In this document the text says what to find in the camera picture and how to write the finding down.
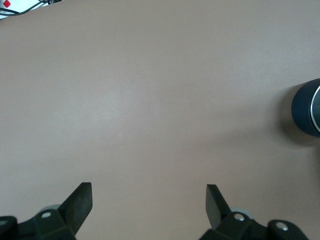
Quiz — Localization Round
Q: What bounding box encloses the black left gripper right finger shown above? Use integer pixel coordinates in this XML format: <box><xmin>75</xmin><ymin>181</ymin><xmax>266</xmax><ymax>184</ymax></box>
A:
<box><xmin>205</xmin><ymin>184</ymin><xmax>309</xmax><ymax>240</ymax></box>

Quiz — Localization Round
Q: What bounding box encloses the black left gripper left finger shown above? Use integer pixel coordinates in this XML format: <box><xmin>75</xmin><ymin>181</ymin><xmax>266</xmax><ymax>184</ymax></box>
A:
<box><xmin>0</xmin><ymin>182</ymin><xmax>93</xmax><ymax>240</ymax></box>

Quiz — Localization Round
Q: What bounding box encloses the dark blue long-handled pot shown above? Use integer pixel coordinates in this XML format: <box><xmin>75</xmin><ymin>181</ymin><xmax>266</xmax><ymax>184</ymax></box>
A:
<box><xmin>291</xmin><ymin>78</ymin><xmax>320</xmax><ymax>138</ymax></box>

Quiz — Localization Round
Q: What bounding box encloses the black cable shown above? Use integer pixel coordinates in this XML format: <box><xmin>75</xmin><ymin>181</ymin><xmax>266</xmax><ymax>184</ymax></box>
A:
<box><xmin>19</xmin><ymin>0</ymin><xmax>65</xmax><ymax>14</ymax></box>
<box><xmin>0</xmin><ymin>6</ymin><xmax>22</xmax><ymax>16</ymax></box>

